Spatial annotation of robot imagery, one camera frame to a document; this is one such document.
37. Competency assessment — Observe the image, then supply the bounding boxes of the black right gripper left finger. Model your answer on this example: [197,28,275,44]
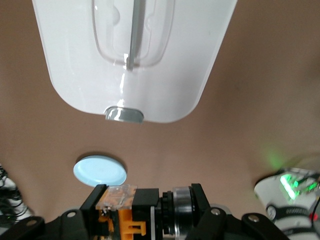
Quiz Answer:
[0,184,108,240]

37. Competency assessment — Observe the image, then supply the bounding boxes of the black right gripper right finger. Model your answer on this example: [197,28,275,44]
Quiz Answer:
[191,183,288,240]

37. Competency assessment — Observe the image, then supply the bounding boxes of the orange and black switch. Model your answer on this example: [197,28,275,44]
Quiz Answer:
[94,184,198,240]

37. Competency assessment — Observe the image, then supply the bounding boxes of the grey box latch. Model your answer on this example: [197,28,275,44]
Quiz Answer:
[104,106,145,125]

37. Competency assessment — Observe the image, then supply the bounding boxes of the white lidded storage box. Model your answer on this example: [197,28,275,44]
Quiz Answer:
[31,0,238,125]

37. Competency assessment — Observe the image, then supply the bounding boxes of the light blue round plate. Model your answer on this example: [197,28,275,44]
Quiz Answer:
[73,154,128,188]

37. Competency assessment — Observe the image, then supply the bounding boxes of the grey box handle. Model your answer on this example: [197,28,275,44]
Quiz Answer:
[126,0,147,72]

